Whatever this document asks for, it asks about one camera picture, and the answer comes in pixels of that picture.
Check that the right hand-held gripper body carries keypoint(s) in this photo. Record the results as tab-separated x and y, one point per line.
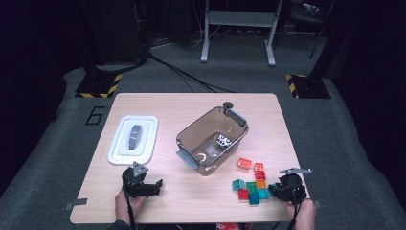
292	188

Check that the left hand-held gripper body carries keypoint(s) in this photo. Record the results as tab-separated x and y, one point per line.
134	180

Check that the yellow-orange toy brick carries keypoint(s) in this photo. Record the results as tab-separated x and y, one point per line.
261	184

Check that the red toy brick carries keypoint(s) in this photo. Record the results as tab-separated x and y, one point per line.
260	175
243	194

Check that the blue toy brick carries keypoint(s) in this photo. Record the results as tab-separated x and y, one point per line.
254	199

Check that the green toy brick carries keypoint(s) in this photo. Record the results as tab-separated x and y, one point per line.
252	187

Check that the small orange-red toy brick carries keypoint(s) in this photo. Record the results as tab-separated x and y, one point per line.
259	166

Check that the salmon toy brick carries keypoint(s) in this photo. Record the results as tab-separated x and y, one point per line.
244	163

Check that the transparent brown storage box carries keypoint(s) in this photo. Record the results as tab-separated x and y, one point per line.
204	134

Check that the white toy ambulance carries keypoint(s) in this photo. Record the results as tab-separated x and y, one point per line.
223	140

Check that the person's left hand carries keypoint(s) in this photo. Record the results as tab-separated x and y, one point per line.
124	207

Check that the person's right hand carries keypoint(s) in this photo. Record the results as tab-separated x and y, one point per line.
303	215

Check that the white box lid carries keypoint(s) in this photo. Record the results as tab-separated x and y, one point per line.
123	153

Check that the grey tape piece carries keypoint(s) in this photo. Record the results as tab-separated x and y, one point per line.
76	202
317	204

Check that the red patterned object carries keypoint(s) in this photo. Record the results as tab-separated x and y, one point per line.
228	226

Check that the dark round disc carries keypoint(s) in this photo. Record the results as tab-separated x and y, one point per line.
227	104

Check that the black striped stand base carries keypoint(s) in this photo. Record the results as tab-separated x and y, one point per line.
95	86
311	87

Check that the dark curtain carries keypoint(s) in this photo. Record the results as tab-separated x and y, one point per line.
25	80
376	80

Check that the black equipment cabinet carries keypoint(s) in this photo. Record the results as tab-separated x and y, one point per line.
115	28

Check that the black side table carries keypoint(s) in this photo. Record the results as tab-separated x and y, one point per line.
303	17

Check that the small grey device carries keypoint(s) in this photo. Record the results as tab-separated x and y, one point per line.
310	8

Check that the white metal desk frame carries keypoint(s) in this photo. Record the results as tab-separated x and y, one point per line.
239	18

